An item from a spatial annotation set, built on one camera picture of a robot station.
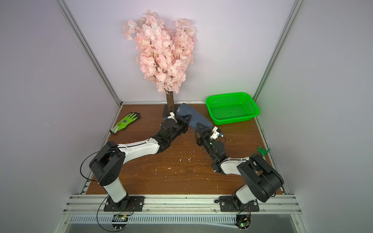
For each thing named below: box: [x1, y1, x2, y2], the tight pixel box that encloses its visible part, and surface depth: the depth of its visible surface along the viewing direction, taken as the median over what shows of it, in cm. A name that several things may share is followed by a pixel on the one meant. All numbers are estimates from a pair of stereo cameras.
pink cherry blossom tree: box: [123, 10, 197, 115], surface depth 73 cm
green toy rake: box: [256, 146, 272, 158], surface depth 94 cm
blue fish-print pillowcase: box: [175, 102, 214, 131], surface depth 84 cm
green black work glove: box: [109, 112, 141, 135], surface depth 109 cm
